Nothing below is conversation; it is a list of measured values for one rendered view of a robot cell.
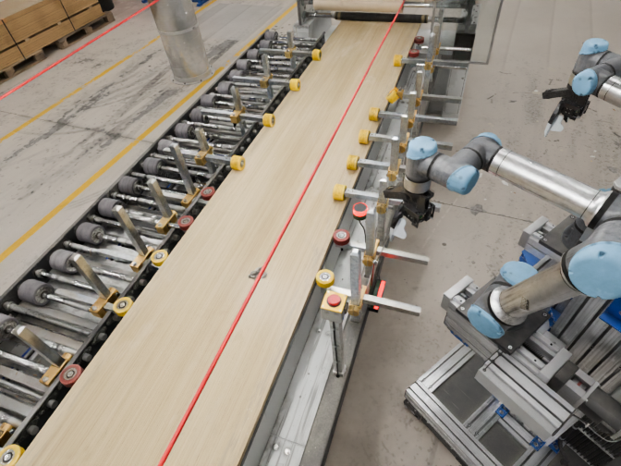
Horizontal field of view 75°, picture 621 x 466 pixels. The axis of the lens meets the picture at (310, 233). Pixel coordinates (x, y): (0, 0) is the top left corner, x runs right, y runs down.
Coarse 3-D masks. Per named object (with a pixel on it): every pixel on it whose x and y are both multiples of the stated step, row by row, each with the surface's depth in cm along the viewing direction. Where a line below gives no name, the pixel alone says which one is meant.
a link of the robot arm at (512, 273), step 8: (504, 264) 127; (512, 264) 126; (520, 264) 126; (528, 264) 126; (504, 272) 124; (512, 272) 124; (520, 272) 124; (528, 272) 124; (536, 272) 124; (496, 280) 126; (504, 280) 124; (512, 280) 121; (520, 280) 121
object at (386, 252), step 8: (344, 248) 193; (360, 248) 189; (384, 248) 187; (384, 256) 187; (392, 256) 186; (400, 256) 184; (408, 256) 183; (416, 256) 182; (424, 256) 182; (424, 264) 182
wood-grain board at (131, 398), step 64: (320, 64) 313; (384, 64) 303; (320, 128) 253; (256, 192) 216; (320, 192) 211; (192, 256) 189; (256, 256) 185; (320, 256) 182; (128, 320) 168; (192, 320) 165; (256, 320) 162; (128, 384) 149; (192, 384) 147; (256, 384) 145; (64, 448) 135; (128, 448) 133; (192, 448) 132
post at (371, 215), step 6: (372, 210) 164; (366, 216) 166; (372, 216) 165; (366, 222) 169; (372, 222) 168; (366, 228) 172; (372, 228) 170; (366, 234) 174; (372, 234) 173; (366, 240) 177; (372, 240) 176; (366, 246) 180; (372, 246) 179; (366, 252) 183; (372, 252) 182; (372, 264) 190; (366, 270) 193
